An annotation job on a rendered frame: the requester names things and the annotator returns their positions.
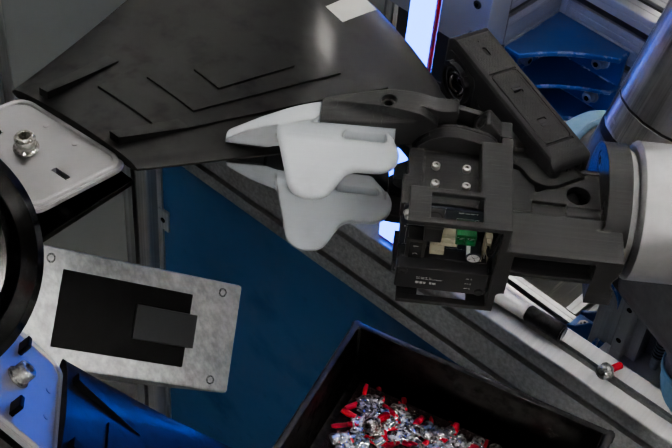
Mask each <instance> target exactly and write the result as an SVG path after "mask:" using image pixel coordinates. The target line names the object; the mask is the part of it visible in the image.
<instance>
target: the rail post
mask: <svg viewBox="0 0 672 448"><path fill-rule="evenodd" d="M122 172H123V173H124V174H126V175H127V176H128V177H130V178H131V179H132V180H133V185H132V186H130V187H129V188H127V189H126V190H124V191H123V198H124V212H125V226H126V241H127V255H128V262H130V263H135V264H140V265H144V266H149V267H154V268H159V269H160V253H159V230H158V206H157V183H156V169H153V170H143V171H135V170H132V169H130V168H129V167H127V166H126V165H124V167H123V169H122ZM137 398H138V402H140V403H142V404H144V405H146V406H148V407H150V408H152V409H154V410H156V411H157V412H159V413H161V414H163V415H165V416H166V393H165V387H160V386H151V385H141V384H137Z"/></svg>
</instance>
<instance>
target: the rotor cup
mask: <svg viewBox="0 0 672 448"><path fill-rule="evenodd" d="M43 270H44V246H43V237H42V232H41V227H40V223H39V220H38V216H37V213H36V211H35V208H34V206H33V203H32V201H31V199H30V197H29V195H28V193H27V192H26V190H25V188H24V187H23V185H22V184H21V182H20V181H19V179H18V178H17V177H16V175H15V174H14V173H13V172H12V171H11V169H10V168H9V167H8V166H7V165H6V164H5V163H4V162H3V161H2V160H1V159H0V357H1V356H2V355H3V354H4V353H5V352H6V351H7V350H8V349H9V347H10V346H11V345H12V344H13V343H14V342H15V340H16V339H17V338H18V336H19V335H20V334H21V332H22V330H23V329H24V327H25V326H26V324H27V322H28V320H29V318H30V316H31V314H32V312H33V310H34V307H35V305H36V302H37V299H38V296H39V292H40V288H41V283H42V278H43Z"/></svg>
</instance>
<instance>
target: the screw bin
mask: <svg viewBox="0 0 672 448"><path fill-rule="evenodd" d="M360 382H362V383H364V384H365V383H366V384H369V386H370V387H373V388H375V389H376V387H377V386H379V387H381V389H382V392H384V393H386V394H388V395H390V396H393V397H395V398H397V399H399V400H401V397H406V399H407V403H408V404H411V405H413V406H415V407H417V408H419V409H422V410H424V411H426V412H428V413H431V414H433V415H435V416H437V417H440V418H442V419H444V420H446V421H452V422H453V423H454V422H458V423H460V425H459V426H460V427H462V428H464V429H466V430H469V431H471V432H473V433H475V434H478V435H480V436H482V437H484V438H487V439H489V440H491V441H493V442H496V443H498V444H501V445H502V446H505V447H507V448H609V447H610V444H612V443H613V441H614V438H615V433H614V431H612V430H607V429H605V428H602V427H600V426H598V425H595V424H593V423H591V422H589V421H586V420H584V419H582V418H579V417H577V416H575V415H572V414H570V413H568V412H565V411H563V410H561V409H559V408H556V407H554V406H552V405H549V404H547V403H545V402H542V401H540V400H538V399H536V398H533V397H531V396H529V395H526V394H524V393H522V392H519V391H517V390H515V389H512V388H510V387H508V386H506V385H503V384H501V383H499V382H496V381H494V380H492V379H489V378H487V377H485V376H483V375H480V374H478V373H476V372H473V371H471V370H469V369H466V368H464V367H462V366H459V365H457V364H455V363H453V362H450V361H448V360H446V359H443V358H441V357H439V356H436V355H434V354H432V353H430V352H427V351H425V350H423V349H420V348H418V347H416V346H413V345H411V344H409V343H406V342H404V341H402V340H400V339H397V338H395V337H393V336H390V335H388V334H386V333H383V332H381V331H379V330H376V329H374V328H372V327H370V326H367V325H365V324H363V323H361V322H360V321H358V320H356V321H355V320H354V321H353V322H352V325H351V328H350V329H349V331H348V332H347V334H346V335H345V337H344V338H343V340H342V342H341V343H340V345H339V346H338V348H337V349H336V351H335V352H334V354H333V355H332V357H331V358H330V360H329V361H328V363H327V365H326V366H325V368H324V369H323V371H322V372H321V374H320V375H319V377H318V378H317V380H316V381H315V383H314V384H313V386H312V388H311V389H310V391H309V392H308V394H307V395H306V397H305V398H304V400H303V401H302V403H301V404H300V406H299V408H298V409H297V411H296V412H295V414H294V415H293V417H292V418H291V420H290V421H289V423H288V424H287V426H286V427H285V429H284V431H283V432H282V434H281V435H280V437H279V438H278V440H277V441H276V443H275V444H274V446H273V447H272V448H320V447H321V445H322V443H323V442H324V440H325V439H326V437H327V435H328V434H329V432H330V430H331V424H335V422H336V421H337V419H338V418H339V416H340V414H341V412H340V411H341V410H342V408H344V406H346V405H347V403H348V401H349V400H350V398H351V397H352V395H353V393H354V392H355V390H356V388H357V387H358V385H359V384H360Z"/></svg>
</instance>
